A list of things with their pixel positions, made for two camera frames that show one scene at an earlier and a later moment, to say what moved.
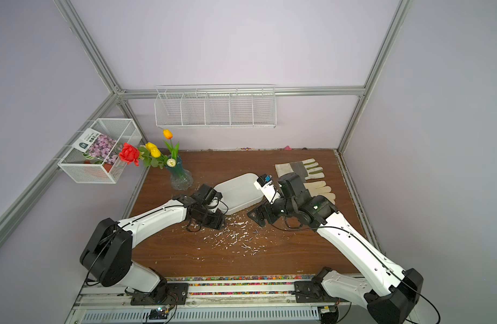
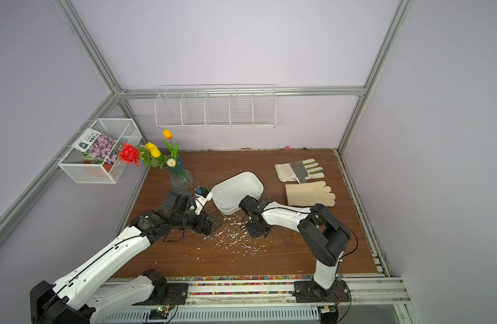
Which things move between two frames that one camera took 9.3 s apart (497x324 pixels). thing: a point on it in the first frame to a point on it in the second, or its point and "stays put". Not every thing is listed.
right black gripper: [259, 218] to [251, 231]
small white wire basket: [94, 156] stays put
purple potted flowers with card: [99, 148] stays put
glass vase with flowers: [181, 179] stays put
